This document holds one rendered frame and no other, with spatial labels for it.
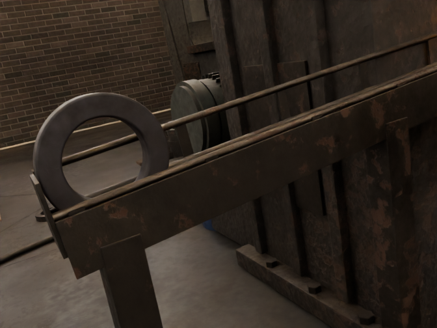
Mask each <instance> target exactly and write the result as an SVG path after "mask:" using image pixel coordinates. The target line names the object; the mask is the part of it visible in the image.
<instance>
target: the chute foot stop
mask: <svg viewBox="0 0 437 328"><path fill-rule="evenodd" d="M29 176H30V179H31V182H32V184H33V187H34V190H35V191H36V195H37V197H38V200H39V202H40V205H41V207H42V210H43V212H44V215H45V217H46V220H47V223H48V225H49V228H50V231H51V233H52V235H53V239H54V240H55V243H56V245H57V247H58V249H59V251H60V253H61V255H62V257H63V259H66V258H67V257H68V255H67V254H66V250H65V248H64V245H63V243H62V240H61V238H60V235H59V232H58V230H57V227H56V224H55V222H54V219H53V216H52V214H51V211H50V209H49V206H48V204H47V201H46V198H45V196H44V193H43V191H42V188H41V185H40V183H39V181H38V180H37V179H36V177H35V175H34V174H31V175H29Z"/></svg>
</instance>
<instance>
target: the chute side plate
mask: <svg viewBox="0 0 437 328"><path fill-rule="evenodd" d="M436 116H437V72H435V73H433V74H431V75H428V76H425V77H422V78H420V79H417V80H415V81H413V82H410V83H407V84H405V85H403V86H400V87H397V88H395V89H392V90H389V91H387V92H385V93H382V94H379V95H377V96H374V97H372V98H370V99H367V100H364V101H362V102H359V103H356V104H354V105H352V106H349V107H346V108H344V109H341V110H339V111H336V112H334V113H331V114H329V115H326V116H323V117H321V118H318V119H316V120H313V121H311V122H308V123H306V124H303V125H301V126H298V127H296V128H293V129H291V130H288V131H285V132H283V133H280V134H278V135H275V136H273V137H270V138H268V139H265V140H263V141H260V142H258V143H255V144H252V145H250V146H247V147H245V148H242V149H240V150H237V151H235V152H232V153H230V154H227V155H225V156H222V157H219V158H217V159H214V160H212V161H209V162H207V163H204V164H202V165H199V166H197V167H194V168H191V169H189V170H187V171H184V172H181V173H179V174H176V175H173V176H171V177H169V178H166V179H164V180H161V181H159V182H155V183H154V184H151V185H148V186H146V187H143V188H141V189H138V190H136V191H133V192H130V193H128V194H126V195H123V196H121V197H118V198H115V199H112V200H110V201H108V202H105V203H103V204H100V205H97V206H94V207H93V208H90V209H87V210H85V211H82V212H79V213H77V214H75V215H72V216H69V217H67V218H64V219H61V220H60V221H57V222H55V224H56V227H57V230H58V231H59V235H60V238H61V240H62V243H63V245H64V248H65V250H66V253H67V255H68V258H69V261H70V263H71V266H72V269H73V272H74V274H75V277H76V279H80V278H82V277H84V276H87V275H89V274H91V273H93V272H95V271H97V270H99V269H102V268H104V267H105V266H104V263H103V258H102V255H101V251H100V248H101V247H103V246H106V245H108V244H111V243H114V242H117V241H120V240H122V239H126V238H128V237H131V236H134V235H137V234H141V236H142V241H143V244H144V249H146V248H148V247H151V246H152V245H155V244H156V243H159V242H161V241H163V240H166V239H168V238H170V237H172V236H175V235H176V234H179V233H181V232H183V231H185V230H188V229H190V228H192V227H194V226H196V225H199V224H201V223H203V222H205V221H208V220H210V219H212V218H214V217H216V216H218V215H221V214H223V213H225V212H228V211H230V210H232V209H234V208H236V207H238V206H240V205H243V204H245V203H247V202H250V201H251V200H254V199H255V198H258V197H260V196H262V195H265V194H267V193H269V192H271V191H274V190H275V189H278V188H280V187H282V186H284V185H287V184H289V183H291V182H294V181H295V180H298V179H300V178H302V177H304V176H307V175H309V174H311V173H313V172H315V171H318V170H320V169H322V168H324V167H327V166H329V165H331V164H333V163H335V162H337V161H339V160H342V159H344V158H346V157H349V156H351V155H353V154H355V153H357V152H359V151H361V150H364V149H366V148H368V147H370V146H373V145H374V144H377V143H379V142H381V141H384V140H386V126H385V125H386V123H388V122H393V121H395V120H399V119H401V118H404V117H407V118H408V129H410V128H413V127H414V126H417V125H418V124H421V123H423V122H425V121H428V120H430V119H432V118H434V117H436Z"/></svg>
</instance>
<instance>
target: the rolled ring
mask: <svg viewBox="0 0 437 328"><path fill-rule="evenodd" d="M101 117H111V118H115V119H118V120H120V121H122V122H124V123H125V124H127V125H128V126H129V127H130V128H131V129H132V130H133V131H134V132H135V134H136V135H137V137H138V138H139V141H140V144H141V147H142V166H141V169H140V172H139V175H138V176H137V178H136V180H135V182H136V181H138V180H141V179H143V178H146V177H148V176H151V175H153V174H156V173H158V172H161V171H164V170H167V169H168V166H169V148H168V141H167V139H166V135H165V132H164V130H163V128H162V126H161V125H160V123H159V121H158V120H157V119H156V117H155V116H154V115H153V114H152V112H151V111H150V110H148V109H147V108H146V107H145V106H143V105H142V104H141V103H139V102H138V101H136V100H134V99H132V98H129V97H127V96H123V95H121V94H115V93H108V92H96V93H90V94H84V95H81V96H77V97H75V98H72V99H71V100H68V101H67V102H65V103H63V104H62V105H60V106H59V107H58V108H56V109H55V110H54V111H53V112H52V113H51V114H50V115H49V116H48V118H47V119H46V121H45V122H44V123H43V125H42V127H41V128H40V131H39V132H38V135H37V137H36V140H35V144H34V150H33V167H34V173H35V176H36V179H37V180H38V181H39V183H40V185H41V188H42V191H43V193H44V195H45V196H46V198H47V199H48V201H49V202H50V203H51V204H52V205H53V206H54V207H55V208H56V209H57V210H58V211H60V210H63V209H65V208H68V207H70V206H73V205H75V204H78V203H80V202H83V201H86V200H88V199H91V198H89V197H86V196H83V195H81V194H79V193H78V192H76V191H74V190H73V189H72V188H71V187H70V185H69V184H68V182H67V181H66V178H65V176H64V173H63V169H62V153H63V150H64V146H65V144H66V141H67V140H68V138H69V137H70V135H71V134H72V133H73V132H74V131H75V130H76V129H77V128H78V127H79V126H80V125H82V124H84V123H85V122H88V121H89V120H92V119H95V118H101Z"/></svg>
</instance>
